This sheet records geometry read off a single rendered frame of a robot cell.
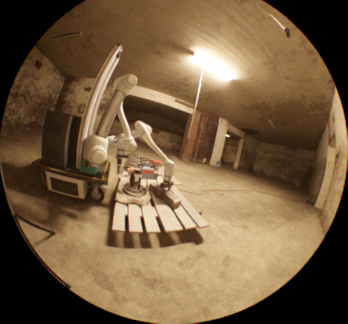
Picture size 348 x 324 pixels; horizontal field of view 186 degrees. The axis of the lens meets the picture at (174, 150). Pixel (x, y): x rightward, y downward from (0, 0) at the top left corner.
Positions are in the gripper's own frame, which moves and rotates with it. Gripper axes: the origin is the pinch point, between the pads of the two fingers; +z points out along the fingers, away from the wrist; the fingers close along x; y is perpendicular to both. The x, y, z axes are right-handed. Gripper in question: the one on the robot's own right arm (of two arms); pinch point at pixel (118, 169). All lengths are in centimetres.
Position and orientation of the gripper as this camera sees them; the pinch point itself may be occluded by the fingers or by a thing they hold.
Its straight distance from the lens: 119.8
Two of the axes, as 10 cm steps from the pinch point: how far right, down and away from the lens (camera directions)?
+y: -8.5, -1.7, -5.1
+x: 4.8, 1.7, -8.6
